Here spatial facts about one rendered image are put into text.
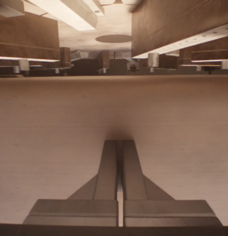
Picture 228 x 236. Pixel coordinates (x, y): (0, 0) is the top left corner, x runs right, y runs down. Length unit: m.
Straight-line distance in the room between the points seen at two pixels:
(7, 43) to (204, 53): 1.93
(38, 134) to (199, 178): 0.16
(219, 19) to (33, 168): 0.67
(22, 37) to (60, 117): 1.54
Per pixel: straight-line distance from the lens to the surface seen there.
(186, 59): 3.10
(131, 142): 0.15
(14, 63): 2.77
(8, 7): 0.79
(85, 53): 3.82
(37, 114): 0.17
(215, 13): 0.73
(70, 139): 0.16
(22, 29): 1.70
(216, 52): 2.20
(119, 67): 6.09
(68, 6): 1.14
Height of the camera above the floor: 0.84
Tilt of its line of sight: 14 degrees up
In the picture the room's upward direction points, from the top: 179 degrees clockwise
